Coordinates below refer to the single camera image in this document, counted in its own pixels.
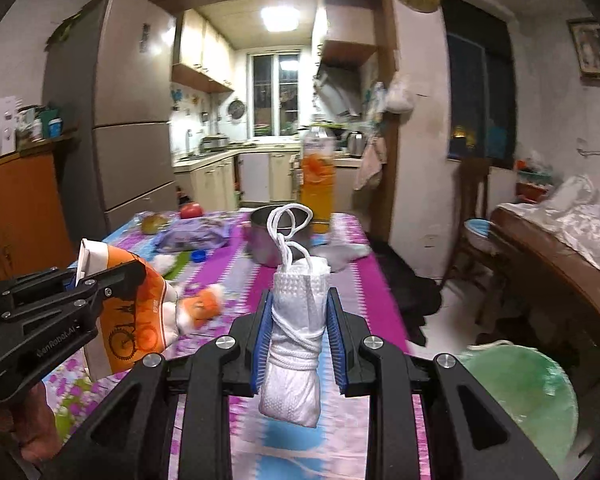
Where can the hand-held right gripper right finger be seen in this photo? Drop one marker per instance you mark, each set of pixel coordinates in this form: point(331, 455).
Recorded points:
point(337, 345)

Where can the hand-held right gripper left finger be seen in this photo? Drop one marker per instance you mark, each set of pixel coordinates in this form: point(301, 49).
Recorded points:
point(261, 340)

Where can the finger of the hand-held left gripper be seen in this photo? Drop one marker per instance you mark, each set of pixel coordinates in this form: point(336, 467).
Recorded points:
point(80, 287)

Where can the green plastic basin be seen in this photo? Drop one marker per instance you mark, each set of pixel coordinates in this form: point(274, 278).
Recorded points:
point(525, 395)

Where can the person's left hand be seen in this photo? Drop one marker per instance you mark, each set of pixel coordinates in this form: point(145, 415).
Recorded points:
point(35, 430)

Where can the floral purple tablecloth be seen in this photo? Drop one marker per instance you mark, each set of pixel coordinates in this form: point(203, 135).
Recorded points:
point(230, 280)

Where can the orange white crumpled wrapper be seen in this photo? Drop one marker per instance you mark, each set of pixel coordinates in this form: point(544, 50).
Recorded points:
point(200, 307)

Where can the white crumpled tissue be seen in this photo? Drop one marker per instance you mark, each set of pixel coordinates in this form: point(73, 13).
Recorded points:
point(164, 264)

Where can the grey white glove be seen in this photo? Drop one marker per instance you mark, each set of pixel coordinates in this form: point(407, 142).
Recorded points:
point(345, 255)

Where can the black cloth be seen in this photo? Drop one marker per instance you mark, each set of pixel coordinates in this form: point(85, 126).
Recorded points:
point(410, 290)

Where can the yellow pear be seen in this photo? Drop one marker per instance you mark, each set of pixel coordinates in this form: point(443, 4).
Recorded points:
point(154, 224)

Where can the steel pot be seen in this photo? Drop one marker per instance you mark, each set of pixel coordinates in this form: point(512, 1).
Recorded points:
point(265, 240)

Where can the orange wooden cabinet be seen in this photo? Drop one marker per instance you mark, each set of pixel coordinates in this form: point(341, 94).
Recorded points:
point(30, 200)

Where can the blue bottle cap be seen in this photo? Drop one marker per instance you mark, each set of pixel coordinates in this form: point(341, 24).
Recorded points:
point(199, 256)

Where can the purple wet wipes pack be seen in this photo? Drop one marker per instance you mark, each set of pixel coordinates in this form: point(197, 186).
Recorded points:
point(195, 235)

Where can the red apple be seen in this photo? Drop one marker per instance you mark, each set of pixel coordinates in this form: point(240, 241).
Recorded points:
point(192, 210)

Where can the orange juice bottle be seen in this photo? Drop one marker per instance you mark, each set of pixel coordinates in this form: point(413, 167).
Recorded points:
point(316, 185)

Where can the beige base cabinets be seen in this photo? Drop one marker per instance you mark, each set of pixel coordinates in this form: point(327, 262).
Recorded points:
point(215, 180)

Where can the blue basin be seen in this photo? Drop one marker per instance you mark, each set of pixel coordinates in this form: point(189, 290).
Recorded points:
point(478, 234)

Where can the hanging towel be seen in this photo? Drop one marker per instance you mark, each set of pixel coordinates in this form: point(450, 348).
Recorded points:
point(370, 165)

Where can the beige refrigerator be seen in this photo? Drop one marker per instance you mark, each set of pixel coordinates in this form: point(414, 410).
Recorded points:
point(125, 110)

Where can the wooden chair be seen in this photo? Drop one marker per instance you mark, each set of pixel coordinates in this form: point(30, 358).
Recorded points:
point(472, 195)

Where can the steel kettle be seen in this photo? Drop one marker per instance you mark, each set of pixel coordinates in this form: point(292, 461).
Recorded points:
point(356, 144)

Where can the wooden bed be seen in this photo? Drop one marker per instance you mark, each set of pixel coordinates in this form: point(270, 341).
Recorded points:
point(545, 270)

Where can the kitchen window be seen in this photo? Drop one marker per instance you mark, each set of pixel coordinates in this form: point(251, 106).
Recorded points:
point(275, 95)

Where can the range hood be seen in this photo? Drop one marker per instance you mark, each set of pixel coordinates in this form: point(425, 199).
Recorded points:
point(337, 90)

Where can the stack of colourful basins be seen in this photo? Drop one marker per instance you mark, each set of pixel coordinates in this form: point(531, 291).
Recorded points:
point(535, 182)

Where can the hanging white plastic bag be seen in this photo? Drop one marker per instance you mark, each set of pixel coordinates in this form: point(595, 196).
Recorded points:
point(399, 95)

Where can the white bed sheet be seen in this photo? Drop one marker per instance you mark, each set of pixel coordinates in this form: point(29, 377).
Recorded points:
point(580, 220)

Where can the dark window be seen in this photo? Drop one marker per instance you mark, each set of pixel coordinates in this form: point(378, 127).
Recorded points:
point(475, 85)

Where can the ceiling light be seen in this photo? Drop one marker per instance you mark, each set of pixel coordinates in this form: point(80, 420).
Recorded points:
point(280, 17)

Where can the beige wall cabinets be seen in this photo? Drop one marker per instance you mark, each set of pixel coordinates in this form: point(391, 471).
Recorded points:
point(205, 52)

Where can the wall cabinet above range hood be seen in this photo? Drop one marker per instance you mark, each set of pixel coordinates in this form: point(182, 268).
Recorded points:
point(347, 30)

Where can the framed wall picture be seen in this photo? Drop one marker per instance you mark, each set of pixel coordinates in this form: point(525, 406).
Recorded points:
point(595, 50)

